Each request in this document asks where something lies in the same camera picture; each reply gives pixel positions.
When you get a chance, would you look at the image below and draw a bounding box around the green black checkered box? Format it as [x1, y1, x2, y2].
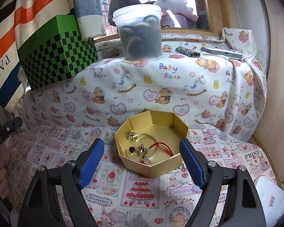
[18, 15, 98, 90]

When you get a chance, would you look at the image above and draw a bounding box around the white card packet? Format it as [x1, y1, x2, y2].
[255, 176, 284, 227]

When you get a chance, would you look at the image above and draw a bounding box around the blue white striped curtain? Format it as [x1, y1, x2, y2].
[73, 0, 106, 41]

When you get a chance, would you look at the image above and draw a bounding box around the small dark pendant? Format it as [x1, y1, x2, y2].
[126, 146, 136, 156]

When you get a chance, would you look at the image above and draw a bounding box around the red cord bracelet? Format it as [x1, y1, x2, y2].
[149, 141, 174, 157]

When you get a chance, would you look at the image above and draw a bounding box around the striped Paris bag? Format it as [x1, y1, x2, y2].
[0, 0, 73, 112]

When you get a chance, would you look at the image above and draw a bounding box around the wooden window frame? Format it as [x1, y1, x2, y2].
[93, 0, 233, 44]

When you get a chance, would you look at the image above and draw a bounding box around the person's left hand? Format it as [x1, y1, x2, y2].
[0, 143, 10, 199]

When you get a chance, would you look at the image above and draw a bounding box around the clear plastic lidded tub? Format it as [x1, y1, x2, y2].
[113, 4, 162, 61]

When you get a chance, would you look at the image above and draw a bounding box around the black garment behind window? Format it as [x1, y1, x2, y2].
[108, 0, 141, 26]

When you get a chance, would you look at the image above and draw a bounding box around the white pink plush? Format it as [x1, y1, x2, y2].
[154, 0, 198, 28]

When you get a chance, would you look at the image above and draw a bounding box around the silver bangle bracelet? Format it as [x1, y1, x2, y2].
[128, 131, 163, 166]

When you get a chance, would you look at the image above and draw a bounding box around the baby bear print cloth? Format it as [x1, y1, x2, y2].
[13, 28, 267, 140]

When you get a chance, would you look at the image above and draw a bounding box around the gold octagonal box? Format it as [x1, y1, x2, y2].
[114, 110, 189, 178]

